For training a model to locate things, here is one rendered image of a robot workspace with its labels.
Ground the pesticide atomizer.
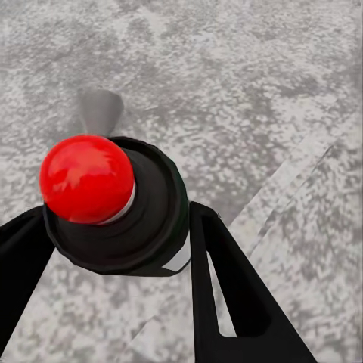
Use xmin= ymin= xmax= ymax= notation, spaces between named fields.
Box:
xmin=39 ymin=88 xmax=191 ymax=278

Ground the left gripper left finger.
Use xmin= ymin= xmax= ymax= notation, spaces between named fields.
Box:
xmin=0 ymin=205 xmax=54 ymax=355

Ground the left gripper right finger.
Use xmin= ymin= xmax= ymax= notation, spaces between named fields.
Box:
xmin=189 ymin=199 xmax=315 ymax=363

